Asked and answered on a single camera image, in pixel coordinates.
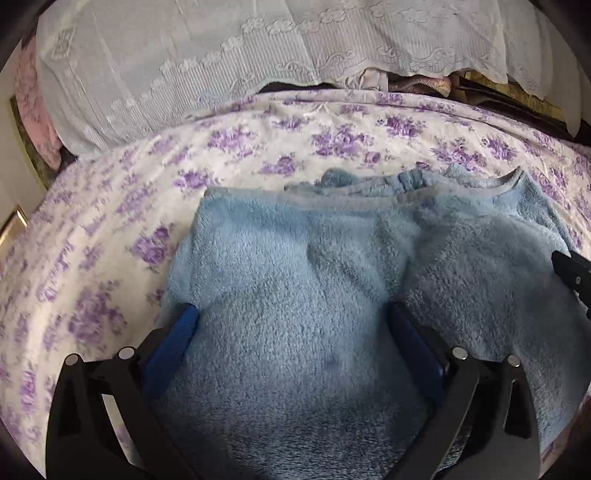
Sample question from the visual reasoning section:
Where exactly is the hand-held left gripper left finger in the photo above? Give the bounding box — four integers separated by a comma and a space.
46, 302, 200, 480

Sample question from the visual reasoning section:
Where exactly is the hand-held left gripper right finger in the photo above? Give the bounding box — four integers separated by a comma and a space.
385, 302, 542, 480

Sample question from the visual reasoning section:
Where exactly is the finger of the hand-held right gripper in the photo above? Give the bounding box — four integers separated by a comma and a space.
551, 250, 591, 320

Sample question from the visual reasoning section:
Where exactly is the blue fleece zip jacket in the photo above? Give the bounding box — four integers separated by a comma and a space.
148, 164, 583, 480

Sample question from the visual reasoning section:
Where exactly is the purple floral bed sheet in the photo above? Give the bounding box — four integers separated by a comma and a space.
0, 88, 591, 480

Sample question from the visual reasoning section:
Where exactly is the folded pink patterned bedding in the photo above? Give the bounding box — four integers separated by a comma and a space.
344, 69, 455, 99

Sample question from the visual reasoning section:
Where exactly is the pink floral blanket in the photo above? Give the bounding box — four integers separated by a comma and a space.
13, 39, 65, 169

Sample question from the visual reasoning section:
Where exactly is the white lace cover cloth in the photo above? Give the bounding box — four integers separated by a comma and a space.
34, 0, 583, 160

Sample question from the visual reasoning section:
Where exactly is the gold picture frame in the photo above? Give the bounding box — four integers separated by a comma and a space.
0, 208, 29, 250

